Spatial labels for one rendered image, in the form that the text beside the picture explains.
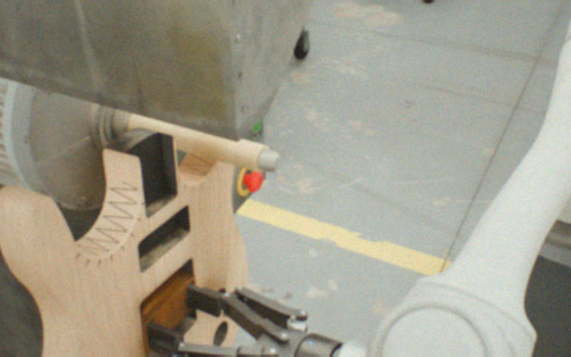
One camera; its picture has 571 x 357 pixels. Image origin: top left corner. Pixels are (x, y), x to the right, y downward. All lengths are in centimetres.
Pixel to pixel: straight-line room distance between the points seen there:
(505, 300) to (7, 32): 48
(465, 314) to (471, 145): 263
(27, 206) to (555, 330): 129
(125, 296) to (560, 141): 48
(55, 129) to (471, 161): 238
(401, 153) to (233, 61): 251
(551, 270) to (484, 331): 107
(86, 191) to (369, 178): 206
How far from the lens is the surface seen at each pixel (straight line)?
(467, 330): 47
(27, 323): 115
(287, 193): 272
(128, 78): 57
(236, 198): 117
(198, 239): 80
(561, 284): 155
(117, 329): 72
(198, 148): 77
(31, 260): 60
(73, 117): 80
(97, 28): 57
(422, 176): 285
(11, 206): 59
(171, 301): 78
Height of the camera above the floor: 168
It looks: 36 degrees down
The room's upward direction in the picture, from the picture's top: 2 degrees counter-clockwise
